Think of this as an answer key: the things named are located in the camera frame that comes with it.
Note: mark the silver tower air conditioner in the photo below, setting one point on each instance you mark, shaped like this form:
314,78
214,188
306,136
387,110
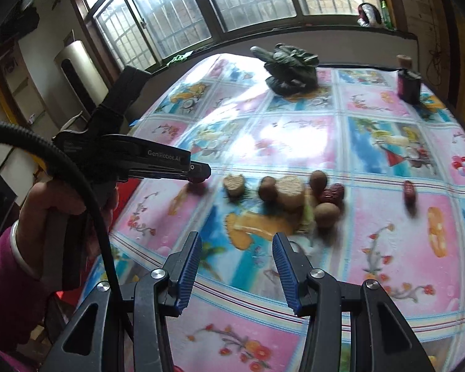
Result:
82,75

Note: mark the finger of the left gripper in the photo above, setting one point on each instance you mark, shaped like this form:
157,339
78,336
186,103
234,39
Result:
145,171

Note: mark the person left hand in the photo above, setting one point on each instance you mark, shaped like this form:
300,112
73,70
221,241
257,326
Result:
43,221

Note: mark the magenta sleeve forearm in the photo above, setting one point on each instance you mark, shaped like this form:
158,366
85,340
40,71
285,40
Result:
23,300

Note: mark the red white helmet on sill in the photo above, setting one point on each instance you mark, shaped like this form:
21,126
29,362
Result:
369,16

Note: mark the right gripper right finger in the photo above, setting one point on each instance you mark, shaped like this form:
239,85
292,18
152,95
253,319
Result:
381,338

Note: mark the cluster beige rice cake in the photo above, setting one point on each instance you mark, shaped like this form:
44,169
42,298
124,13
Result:
290,192

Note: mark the isolated red date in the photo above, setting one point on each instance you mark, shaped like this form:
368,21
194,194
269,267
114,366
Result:
409,193

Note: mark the colourful plastic tablecloth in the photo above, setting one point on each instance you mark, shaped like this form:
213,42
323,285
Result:
357,130

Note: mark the brown longan fruit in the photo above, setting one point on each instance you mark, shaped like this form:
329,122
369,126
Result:
267,189

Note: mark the green item on sill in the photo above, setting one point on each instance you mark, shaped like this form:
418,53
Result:
179,58

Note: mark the green bottle on sill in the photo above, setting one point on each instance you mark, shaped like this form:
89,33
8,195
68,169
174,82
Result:
386,18

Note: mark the window with metal grille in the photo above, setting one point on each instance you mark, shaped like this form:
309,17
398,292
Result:
147,33

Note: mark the dark jar with cork lid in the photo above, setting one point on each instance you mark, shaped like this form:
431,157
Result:
408,81

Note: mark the brown longan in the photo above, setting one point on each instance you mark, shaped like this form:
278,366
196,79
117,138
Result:
318,182
326,214

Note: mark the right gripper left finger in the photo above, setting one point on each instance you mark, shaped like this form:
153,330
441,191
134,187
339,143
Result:
94,338

